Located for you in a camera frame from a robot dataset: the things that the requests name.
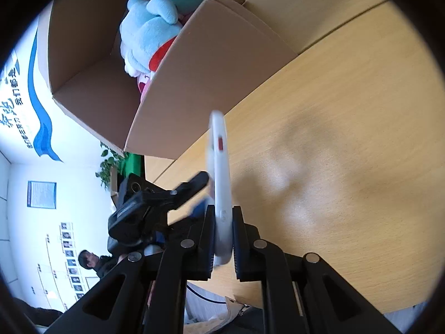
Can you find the wall photo chart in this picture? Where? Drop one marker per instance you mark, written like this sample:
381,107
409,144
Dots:
69,261

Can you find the white paper bag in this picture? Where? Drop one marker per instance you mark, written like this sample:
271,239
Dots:
215,316

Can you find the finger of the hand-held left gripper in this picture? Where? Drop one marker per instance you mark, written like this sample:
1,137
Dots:
200,210
189,188

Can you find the framed wall notice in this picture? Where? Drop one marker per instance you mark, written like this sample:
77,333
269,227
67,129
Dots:
41,195

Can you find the white rounded plastic device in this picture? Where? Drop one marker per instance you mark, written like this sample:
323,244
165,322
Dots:
219,181

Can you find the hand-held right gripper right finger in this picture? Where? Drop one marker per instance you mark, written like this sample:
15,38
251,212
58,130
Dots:
237,247

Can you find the wooden desktop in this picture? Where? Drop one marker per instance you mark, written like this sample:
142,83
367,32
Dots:
330,111

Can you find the green panel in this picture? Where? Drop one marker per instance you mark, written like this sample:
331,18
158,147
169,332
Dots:
134,165

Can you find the dark cloth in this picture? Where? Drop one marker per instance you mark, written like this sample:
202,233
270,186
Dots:
34,318

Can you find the pink plush toy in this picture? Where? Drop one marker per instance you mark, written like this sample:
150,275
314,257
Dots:
144,81

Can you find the green potted plant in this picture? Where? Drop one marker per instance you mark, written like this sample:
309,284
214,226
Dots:
106,167

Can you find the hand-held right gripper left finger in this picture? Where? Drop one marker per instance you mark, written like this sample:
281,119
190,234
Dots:
209,240

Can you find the brown cardboard box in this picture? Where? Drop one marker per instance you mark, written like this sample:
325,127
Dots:
222,76

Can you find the light blue plush toy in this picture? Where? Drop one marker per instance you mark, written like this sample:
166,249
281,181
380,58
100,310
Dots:
149,34

